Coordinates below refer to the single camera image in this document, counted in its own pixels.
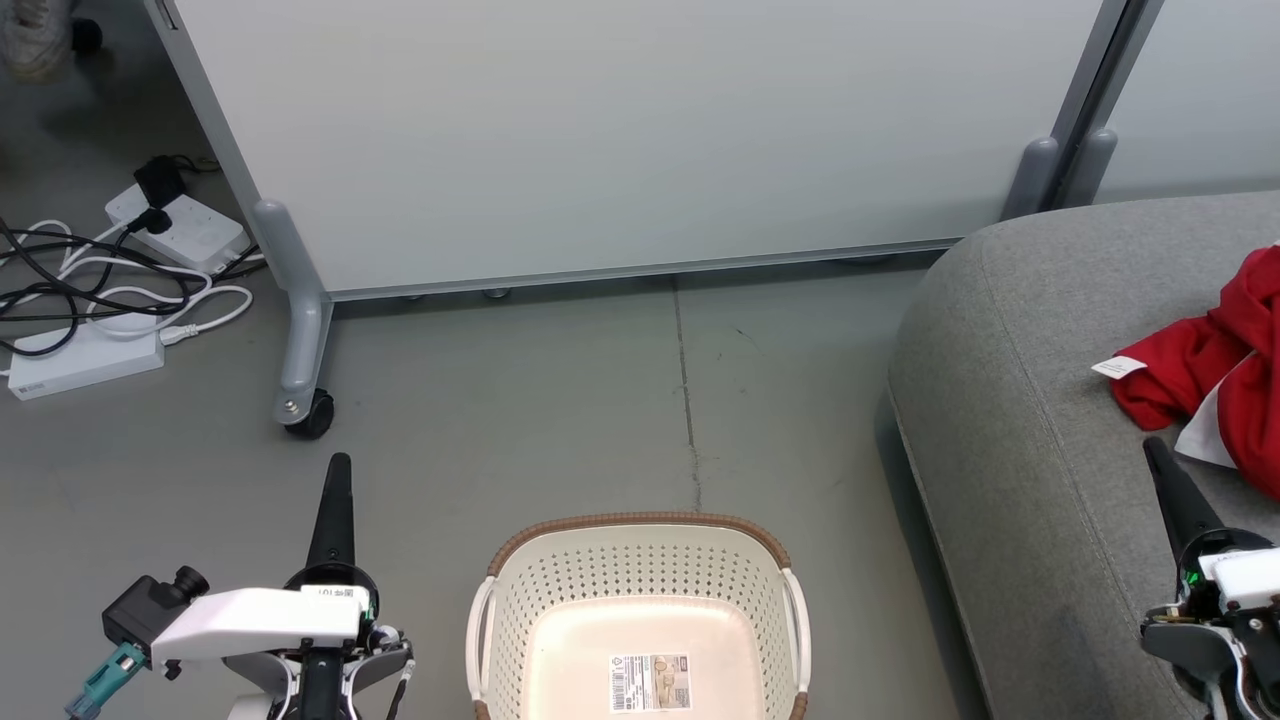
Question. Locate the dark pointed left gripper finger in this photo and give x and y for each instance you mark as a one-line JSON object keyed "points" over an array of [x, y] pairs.
{"points": [[335, 520]]}

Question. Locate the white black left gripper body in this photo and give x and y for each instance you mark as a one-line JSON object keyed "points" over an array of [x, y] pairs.
{"points": [[260, 618]]}

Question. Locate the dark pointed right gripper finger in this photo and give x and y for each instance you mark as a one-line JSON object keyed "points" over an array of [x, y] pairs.
{"points": [[1180, 500]]}

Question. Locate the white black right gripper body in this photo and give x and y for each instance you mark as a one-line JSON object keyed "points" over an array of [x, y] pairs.
{"points": [[1240, 620]]}

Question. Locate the red and white clothing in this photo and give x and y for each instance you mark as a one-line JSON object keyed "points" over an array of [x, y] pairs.
{"points": [[1220, 370]]}

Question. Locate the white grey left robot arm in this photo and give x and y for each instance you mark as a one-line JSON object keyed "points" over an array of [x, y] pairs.
{"points": [[385, 660]]}

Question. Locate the cream perforated laundry basket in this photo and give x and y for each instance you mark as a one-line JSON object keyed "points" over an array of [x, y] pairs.
{"points": [[640, 600]]}

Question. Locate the black caster wheel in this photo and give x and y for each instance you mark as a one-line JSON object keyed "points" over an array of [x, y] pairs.
{"points": [[315, 412]]}

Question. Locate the grey fabric sofa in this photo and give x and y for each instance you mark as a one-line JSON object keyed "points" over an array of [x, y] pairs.
{"points": [[1020, 450]]}

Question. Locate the grey partition leg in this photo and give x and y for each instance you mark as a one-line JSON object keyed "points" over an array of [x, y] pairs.
{"points": [[300, 340]]}

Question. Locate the white long power strip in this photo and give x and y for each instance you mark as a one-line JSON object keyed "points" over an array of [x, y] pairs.
{"points": [[90, 362]]}

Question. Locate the white square power strip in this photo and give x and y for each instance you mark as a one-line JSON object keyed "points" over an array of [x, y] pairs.
{"points": [[200, 230]]}

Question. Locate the black plug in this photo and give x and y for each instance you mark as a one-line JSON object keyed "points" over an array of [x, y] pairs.
{"points": [[150, 220]]}

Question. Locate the paper label sticker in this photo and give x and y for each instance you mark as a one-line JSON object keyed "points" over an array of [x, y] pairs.
{"points": [[650, 682]]}

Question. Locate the black power adapter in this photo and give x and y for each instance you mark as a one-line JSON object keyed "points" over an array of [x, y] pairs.
{"points": [[160, 180]]}

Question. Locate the narrow white partition panel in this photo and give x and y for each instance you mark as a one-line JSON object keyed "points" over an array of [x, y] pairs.
{"points": [[1200, 90]]}

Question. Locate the large white partition panel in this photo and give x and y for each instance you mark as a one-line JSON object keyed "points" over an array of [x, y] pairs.
{"points": [[640, 130]]}

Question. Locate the beige shoe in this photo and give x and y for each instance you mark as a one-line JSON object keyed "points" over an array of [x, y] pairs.
{"points": [[35, 40]]}

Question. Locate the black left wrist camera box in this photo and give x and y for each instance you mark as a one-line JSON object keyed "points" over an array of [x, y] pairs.
{"points": [[150, 605]]}

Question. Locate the grey partition foot post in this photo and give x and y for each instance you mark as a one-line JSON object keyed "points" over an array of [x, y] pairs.
{"points": [[1090, 165], [1030, 175]]}

